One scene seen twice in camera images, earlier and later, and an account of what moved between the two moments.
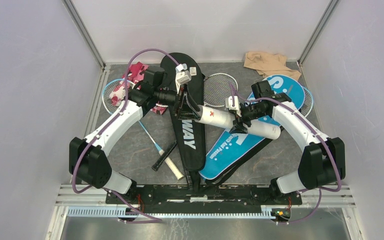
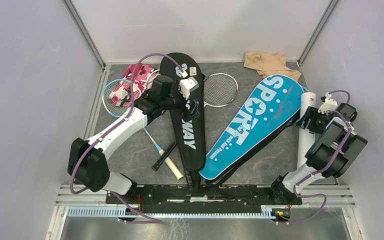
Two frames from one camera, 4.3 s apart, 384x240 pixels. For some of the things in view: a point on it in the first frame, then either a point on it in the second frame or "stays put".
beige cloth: x=268 y=65 stays put
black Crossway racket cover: x=190 y=135 stays put
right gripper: x=237 y=124 -> x=312 y=113
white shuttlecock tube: x=225 y=119 -> x=306 y=138
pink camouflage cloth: x=136 y=74 stays put
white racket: x=217 y=87 stays put
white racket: x=168 y=160 -> x=173 y=67
